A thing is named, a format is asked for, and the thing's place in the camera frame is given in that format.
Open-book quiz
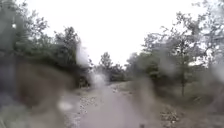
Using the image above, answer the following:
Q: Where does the grey paved path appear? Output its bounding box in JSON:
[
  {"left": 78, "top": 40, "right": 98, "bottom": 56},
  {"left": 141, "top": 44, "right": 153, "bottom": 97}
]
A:
[{"left": 77, "top": 83, "right": 145, "bottom": 128}]

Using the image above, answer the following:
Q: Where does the row of trees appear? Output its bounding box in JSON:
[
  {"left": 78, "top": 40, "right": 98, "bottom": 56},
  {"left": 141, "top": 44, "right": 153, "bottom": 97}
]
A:
[
  {"left": 98, "top": 0, "right": 224, "bottom": 98},
  {"left": 0, "top": 0, "right": 98, "bottom": 90}
]

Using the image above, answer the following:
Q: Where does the gravel verge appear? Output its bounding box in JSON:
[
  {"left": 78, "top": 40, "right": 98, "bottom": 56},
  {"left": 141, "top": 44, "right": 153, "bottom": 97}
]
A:
[
  {"left": 111, "top": 81, "right": 224, "bottom": 128},
  {"left": 62, "top": 86, "right": 102, "bottom": 128}
]

